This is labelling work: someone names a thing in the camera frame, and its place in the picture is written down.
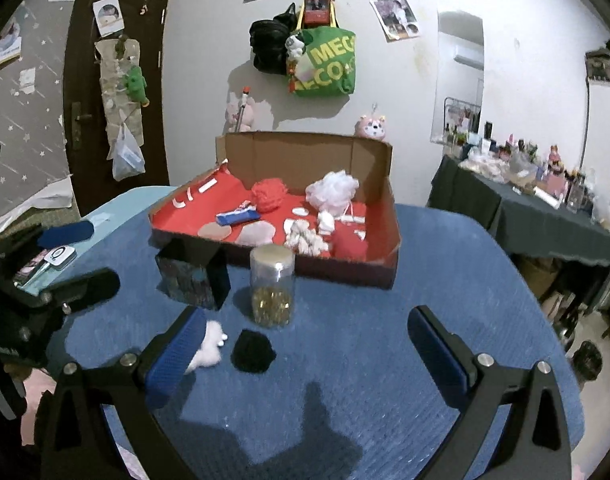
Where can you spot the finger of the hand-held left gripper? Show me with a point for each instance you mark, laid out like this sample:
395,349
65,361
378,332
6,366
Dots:
67,234
85,285

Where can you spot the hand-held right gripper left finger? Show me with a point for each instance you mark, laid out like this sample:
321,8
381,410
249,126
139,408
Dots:
175,360

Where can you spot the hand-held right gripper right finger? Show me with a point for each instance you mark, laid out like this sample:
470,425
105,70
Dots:
437,355

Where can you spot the white fluffy plush piece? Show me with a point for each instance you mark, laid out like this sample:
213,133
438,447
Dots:
212,345

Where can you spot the black fluffy pom-pom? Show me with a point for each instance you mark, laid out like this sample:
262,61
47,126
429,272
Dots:
254,352

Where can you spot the red-lined cardboard box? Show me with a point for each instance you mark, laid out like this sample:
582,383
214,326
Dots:
375,250

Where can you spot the tan round powder puff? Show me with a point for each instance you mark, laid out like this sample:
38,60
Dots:
215,232

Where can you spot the red soft cloth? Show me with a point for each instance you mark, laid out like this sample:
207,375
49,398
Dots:
350,247

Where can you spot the blue cloth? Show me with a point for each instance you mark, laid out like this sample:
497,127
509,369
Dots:
237,215

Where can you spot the small white soft pad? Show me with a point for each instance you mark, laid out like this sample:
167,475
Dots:
326,222

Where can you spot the cream knitted scrunchie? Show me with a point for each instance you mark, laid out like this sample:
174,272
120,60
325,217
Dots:
305,237

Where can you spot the white charger device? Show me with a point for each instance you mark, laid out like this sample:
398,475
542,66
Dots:
60,256

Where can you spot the pink phone case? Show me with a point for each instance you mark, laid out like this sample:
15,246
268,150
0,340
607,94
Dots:
30,270

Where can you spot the light blue bed sheet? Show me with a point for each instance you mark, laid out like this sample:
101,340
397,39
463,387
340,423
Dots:
120,205

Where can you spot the blue textured blanket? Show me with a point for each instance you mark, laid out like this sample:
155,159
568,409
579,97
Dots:
365,350

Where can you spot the black patterned box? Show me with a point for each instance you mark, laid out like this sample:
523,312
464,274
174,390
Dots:
190,280

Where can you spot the clear plastic bag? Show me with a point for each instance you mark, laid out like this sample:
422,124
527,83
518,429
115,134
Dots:
127,157

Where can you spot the clear jar with gold pieces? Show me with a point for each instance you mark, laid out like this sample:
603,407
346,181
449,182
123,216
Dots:
271,290

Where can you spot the dark round floor pot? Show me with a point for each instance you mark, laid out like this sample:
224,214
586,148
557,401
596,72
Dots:
587,362

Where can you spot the table with dark green cloth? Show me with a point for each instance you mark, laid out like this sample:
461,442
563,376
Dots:
515,215

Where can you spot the green plush toy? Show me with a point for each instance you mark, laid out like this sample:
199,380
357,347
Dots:
136,87

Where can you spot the dark wooden door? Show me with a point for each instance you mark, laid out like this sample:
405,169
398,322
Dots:
85,60

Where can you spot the red mesh bath pouf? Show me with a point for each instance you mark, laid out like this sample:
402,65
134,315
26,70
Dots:
269,196

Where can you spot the white mesh bath pouf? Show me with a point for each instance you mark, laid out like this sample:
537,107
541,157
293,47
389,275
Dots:
332,191

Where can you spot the clutter of bottles and cosmetics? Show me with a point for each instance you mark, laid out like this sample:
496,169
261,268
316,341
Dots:
525,165

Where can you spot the stick with red tip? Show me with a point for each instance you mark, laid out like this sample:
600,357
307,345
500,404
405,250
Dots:
243,107

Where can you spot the photo sheet on door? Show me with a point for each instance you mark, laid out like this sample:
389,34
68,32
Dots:
108,16

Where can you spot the pink plush animal head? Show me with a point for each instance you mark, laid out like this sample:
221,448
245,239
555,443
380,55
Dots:
371,127

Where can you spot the black hanging bag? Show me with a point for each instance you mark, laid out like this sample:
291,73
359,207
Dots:
267,45

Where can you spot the white refrigerator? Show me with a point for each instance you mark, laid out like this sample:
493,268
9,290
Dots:
605,130

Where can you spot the small white plush toy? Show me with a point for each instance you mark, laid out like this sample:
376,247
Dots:
295,46

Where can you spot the white air conditioner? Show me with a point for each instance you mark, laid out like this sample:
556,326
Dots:
469,55

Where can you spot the green tote bag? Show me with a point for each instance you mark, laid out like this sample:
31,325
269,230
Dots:
330,67

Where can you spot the dark box on refrigerator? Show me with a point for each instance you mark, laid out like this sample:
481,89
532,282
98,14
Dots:
605,66

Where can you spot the red box bag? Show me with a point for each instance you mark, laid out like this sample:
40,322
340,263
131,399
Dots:
317,10

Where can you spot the hanging wall organizer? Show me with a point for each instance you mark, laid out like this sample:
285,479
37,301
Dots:
112,85

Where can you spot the pale wall poster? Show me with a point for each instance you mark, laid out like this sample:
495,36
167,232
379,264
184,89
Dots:
5,42

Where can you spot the pink plush toy on wall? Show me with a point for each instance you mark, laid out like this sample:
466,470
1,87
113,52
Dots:
235,112

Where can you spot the wall poster with photos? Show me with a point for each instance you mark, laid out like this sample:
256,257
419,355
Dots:
394,17

